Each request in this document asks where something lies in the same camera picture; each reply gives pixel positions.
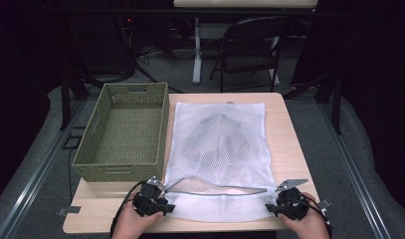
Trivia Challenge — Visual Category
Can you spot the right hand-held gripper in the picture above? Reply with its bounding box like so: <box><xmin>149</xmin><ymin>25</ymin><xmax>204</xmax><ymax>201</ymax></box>
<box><xmin>265</xmin><ymin>178</ymin><xmax>311</xmax><ymax>221</ymax></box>

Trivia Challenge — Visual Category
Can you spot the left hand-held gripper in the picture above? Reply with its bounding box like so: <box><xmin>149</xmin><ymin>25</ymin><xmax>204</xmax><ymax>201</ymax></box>
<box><xmin>132</xmin><ymin>175</ymin><xmax>176</xmax><ymax>218</ymax></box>

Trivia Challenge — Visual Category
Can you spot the white mesh laundry bag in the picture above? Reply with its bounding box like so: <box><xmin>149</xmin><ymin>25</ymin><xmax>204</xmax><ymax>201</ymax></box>
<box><xmin>163</xmin><ymin>101</ymin><xmax>280</xmax><ymax>224</ymax></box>

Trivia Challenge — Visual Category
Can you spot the green woven basket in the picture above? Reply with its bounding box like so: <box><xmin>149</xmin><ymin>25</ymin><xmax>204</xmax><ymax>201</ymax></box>
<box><xmin>71</xmin><ymin>82</ymin><xmax>170</xmax><ymax>183</ymax></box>

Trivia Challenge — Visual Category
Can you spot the person's right hand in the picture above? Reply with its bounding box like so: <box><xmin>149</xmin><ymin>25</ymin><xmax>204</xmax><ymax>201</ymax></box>
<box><xmin>277</xmin><ymin>191</ymin><xmax>331</xmax><ymax>239</ymax></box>

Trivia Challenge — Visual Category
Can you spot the person's left hand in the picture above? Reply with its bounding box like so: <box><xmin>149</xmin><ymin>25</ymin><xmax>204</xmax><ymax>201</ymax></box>
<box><xmin>109</xmin><ymin>198</ymin><xmax>165</xmax><ymax>239</ymax></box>

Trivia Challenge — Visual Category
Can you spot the grey metal table clip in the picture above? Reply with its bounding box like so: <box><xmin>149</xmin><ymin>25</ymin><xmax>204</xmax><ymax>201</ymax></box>
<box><xmin>316</xmin><ymin>197</ymin><xmax>333</xmax><ymax>212</ymax></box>
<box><xmin>56</xmin><ymin>205</ymin><xmax>82</xmax><ymax>217</ymax></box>

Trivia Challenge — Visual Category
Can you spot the black metal stand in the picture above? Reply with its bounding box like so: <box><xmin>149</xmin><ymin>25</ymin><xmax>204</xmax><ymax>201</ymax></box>
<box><xmin>283</xmin><ymin>70</ymin><xmax>343</xmax><ymax>135</ymax></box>
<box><xmin>58</xmin><ymin>64</ymin><xmax>103</xmax><ymax>131</ymax></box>

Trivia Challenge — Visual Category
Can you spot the white background desk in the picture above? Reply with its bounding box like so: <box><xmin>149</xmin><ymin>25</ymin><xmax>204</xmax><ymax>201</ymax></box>
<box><xmin>173</xmin><ymin>0</ymin><xmax>319</xmax><ymax>86</ymax></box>

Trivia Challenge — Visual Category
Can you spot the black folding chair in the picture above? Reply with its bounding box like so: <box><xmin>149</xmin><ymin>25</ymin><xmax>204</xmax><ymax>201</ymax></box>
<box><xmin>209</xmin><ymin>15</ymin><xmax>294</xmax><ymax>94</ymax></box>

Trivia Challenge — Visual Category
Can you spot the black cabinet with red light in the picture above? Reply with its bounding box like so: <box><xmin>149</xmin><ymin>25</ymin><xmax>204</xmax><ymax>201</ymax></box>
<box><xmin>66</xmin><ymin>12</ymin><xmax>138</xmax><ymax>78</ymax></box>

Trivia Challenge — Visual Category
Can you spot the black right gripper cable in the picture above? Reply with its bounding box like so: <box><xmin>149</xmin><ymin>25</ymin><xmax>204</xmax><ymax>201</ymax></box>
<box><xmin>298</xmin><ymin>193</ymin><xmax>334</xmax><ymax>239</ymax></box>

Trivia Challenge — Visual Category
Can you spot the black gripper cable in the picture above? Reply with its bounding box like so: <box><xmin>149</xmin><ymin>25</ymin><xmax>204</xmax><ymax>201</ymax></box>
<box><xmin>298</xmin><ymin>193</ymin><xmax>334</xmax><ymax>239</ymax></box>
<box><xmin>108</xmin><ymin>179</ymin><xmax>148</xmax><ymax>239</ymax></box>

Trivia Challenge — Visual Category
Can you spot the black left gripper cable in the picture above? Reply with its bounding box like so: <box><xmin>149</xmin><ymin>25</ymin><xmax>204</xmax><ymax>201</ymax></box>
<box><xmin>108</xmin><ymin>179</ymin><xmax>148</xmax><ymax>239</ymax></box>

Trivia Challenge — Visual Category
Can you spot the aluminium floor rail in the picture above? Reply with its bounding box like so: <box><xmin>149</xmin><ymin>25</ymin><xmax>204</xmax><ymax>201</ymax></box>
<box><xmin>0</xmin><ymin>99</ymin><xmax>89</xmax><ymax>239</ymax></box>
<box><xmin>317</xmin><ymin>99</ymin><xmax>392</xmax><ymax>239</ymax></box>

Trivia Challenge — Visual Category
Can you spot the bundle of floor cables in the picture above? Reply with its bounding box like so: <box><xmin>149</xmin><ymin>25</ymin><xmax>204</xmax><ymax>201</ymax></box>
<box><xmin>135</xmin><ymin>44</ymin><xmax>198</xmax><ymax>66</ymax></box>

